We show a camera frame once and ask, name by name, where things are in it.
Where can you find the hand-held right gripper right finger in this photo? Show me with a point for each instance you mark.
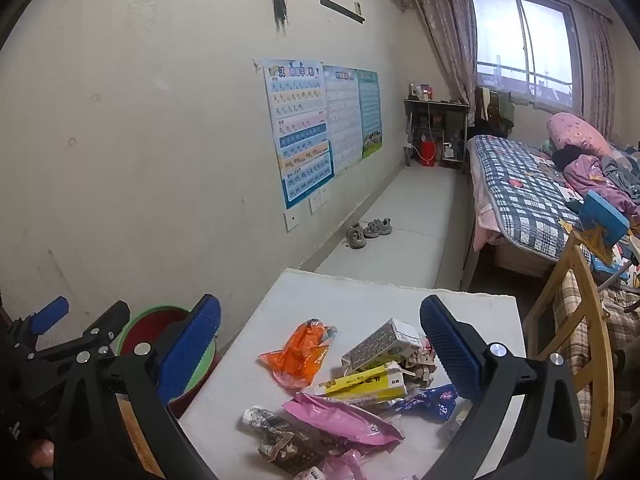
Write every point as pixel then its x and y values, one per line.
pixel 450 350

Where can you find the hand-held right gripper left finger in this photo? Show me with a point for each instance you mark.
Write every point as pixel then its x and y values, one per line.
pixel 192 345

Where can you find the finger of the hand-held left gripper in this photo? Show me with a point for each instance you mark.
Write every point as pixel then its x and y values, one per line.
pixel 47 316
pixel 107 322

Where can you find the printed paper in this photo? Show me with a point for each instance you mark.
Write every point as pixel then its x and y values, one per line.
pixel 420 365

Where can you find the red basin with green rim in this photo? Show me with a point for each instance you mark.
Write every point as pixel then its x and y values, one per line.
pixel 150 330

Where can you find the blue foil wrapper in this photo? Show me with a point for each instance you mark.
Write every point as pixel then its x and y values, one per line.
pixel 430 400

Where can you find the cream milk carton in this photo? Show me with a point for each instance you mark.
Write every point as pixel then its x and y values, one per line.
pixel 375 347

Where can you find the yellow cardboard box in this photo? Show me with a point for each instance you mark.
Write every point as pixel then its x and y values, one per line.
pixel 360 385

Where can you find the black and white wrapper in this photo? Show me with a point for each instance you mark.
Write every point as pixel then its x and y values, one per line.
pixel 260 417

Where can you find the orange plastic wrapper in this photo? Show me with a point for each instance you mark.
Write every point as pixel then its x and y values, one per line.
pixel 295 355

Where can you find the pink snack wrapper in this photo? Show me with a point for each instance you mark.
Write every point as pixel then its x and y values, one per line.
pixel 340 417

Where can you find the dark brown snack wrapper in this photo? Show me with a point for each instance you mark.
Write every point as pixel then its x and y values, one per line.
pixel 295 452

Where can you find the small pale pink wrapper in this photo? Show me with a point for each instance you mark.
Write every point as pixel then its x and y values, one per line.
pixel 350 465

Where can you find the person's left hand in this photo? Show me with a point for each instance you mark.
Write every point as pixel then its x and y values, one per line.
pixel 42 452

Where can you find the wooden stool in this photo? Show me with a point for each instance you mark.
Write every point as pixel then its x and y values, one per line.
pixel 132 430

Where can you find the bed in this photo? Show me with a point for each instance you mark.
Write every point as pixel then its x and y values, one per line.
pixel 520 255

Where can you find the wooden chair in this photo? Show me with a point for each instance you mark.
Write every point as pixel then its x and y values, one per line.
pixel 597 360

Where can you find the checked brown cushion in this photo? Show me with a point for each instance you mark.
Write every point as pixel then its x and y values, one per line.
pixel 620 320

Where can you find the blue plaid blanket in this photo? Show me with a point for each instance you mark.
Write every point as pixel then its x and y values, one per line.
pixel 525 190

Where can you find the red bucket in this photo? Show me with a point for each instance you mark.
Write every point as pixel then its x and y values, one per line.
pixel 427 152

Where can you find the blue book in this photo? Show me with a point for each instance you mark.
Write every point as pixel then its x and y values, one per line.
pixel 602 215

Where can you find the pile of clothes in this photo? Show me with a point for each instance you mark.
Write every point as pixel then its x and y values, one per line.
pixel 600 172

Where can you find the dark metal desk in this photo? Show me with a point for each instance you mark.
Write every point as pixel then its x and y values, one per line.
pixel 450 107

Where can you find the clothes on bed end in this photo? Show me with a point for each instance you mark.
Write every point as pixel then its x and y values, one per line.
pixel 495 110

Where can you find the pink pillow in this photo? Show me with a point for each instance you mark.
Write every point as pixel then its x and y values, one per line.
pixel 580 132

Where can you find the items on desk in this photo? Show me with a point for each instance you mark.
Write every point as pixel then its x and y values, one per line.
pixel 422 92

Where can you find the window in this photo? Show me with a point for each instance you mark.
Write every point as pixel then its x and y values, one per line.
pixel 525 45

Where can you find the patterned pink curtain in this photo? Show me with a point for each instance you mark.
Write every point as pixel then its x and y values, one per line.
pixel 600 70
pixel 447 35

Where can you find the single white wall socket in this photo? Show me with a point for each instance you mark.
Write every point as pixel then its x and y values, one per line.
pixel 292 221

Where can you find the double white wall socket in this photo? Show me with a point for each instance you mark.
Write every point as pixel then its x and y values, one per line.
pixel 319 203

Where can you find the large blue wall poster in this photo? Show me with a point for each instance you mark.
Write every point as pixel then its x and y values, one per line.
pixel 300 135

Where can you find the green-edged wall poster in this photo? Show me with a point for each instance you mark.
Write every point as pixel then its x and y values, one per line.
pixel 370 110

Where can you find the pale chart wall poster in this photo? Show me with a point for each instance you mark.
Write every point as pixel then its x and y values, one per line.
pixel 344 120

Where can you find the black wall strip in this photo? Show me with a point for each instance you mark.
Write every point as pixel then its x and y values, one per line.
pixel 342 9

